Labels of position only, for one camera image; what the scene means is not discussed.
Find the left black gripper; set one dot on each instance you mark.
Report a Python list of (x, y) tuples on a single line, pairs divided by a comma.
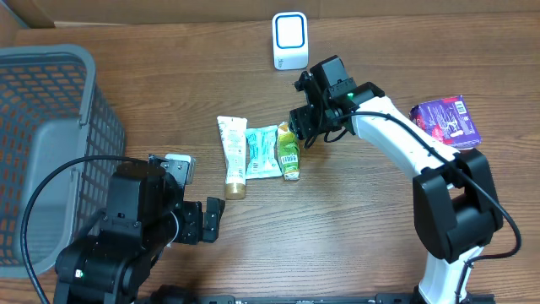
[(196, 222)]

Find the purple sanitary pad pack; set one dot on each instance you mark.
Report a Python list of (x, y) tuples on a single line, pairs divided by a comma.
[(447, 120)]

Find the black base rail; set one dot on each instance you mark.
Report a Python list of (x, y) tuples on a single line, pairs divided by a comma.
[(385, 298)]

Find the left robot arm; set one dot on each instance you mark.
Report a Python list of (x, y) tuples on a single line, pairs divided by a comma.
[(145, 212)]

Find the white barcode scanner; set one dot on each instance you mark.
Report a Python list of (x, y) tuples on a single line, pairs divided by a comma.
[(290, 41)]

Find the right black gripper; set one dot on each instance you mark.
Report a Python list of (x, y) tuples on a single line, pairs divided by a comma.
[(305, 121)]

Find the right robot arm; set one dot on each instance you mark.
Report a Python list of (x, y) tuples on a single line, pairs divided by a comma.
[(455, 208)]

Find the white cream tube gold cap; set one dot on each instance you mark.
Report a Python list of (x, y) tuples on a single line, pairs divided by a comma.
[(232, 134)]

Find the teal snack packet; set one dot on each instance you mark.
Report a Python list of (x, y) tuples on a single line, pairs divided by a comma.
[(262, 160)]

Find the grey plastic basket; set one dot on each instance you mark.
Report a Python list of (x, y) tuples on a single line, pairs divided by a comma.
[(52, 111)]

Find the green yellow snack pack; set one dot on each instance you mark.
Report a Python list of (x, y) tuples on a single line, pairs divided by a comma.
[(288, 153)]

